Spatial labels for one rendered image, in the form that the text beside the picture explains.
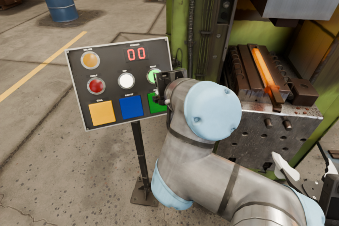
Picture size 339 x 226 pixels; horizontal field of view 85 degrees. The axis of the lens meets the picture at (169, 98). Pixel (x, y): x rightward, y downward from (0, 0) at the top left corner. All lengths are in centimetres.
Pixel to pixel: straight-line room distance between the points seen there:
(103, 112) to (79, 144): 132
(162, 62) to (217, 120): 46
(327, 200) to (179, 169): 37
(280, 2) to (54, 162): 188
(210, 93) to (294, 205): 16
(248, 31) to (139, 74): 78
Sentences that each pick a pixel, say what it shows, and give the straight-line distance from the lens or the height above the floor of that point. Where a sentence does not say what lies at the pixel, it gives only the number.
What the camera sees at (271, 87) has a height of 101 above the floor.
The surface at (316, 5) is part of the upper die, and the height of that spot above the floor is 131.
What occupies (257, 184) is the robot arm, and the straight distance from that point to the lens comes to 28.
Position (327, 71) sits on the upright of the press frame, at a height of 101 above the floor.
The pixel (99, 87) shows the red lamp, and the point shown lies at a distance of 66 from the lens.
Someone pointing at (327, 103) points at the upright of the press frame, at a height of 83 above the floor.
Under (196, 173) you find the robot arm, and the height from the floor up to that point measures 122.
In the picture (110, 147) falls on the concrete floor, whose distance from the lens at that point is 185.
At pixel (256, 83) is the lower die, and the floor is 99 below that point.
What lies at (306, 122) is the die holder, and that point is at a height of 88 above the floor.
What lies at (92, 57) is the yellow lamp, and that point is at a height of 117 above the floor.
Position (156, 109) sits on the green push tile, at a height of 99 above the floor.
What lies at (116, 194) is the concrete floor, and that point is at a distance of 163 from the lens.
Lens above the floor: 147
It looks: 41 degrees down
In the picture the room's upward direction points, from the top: straight up
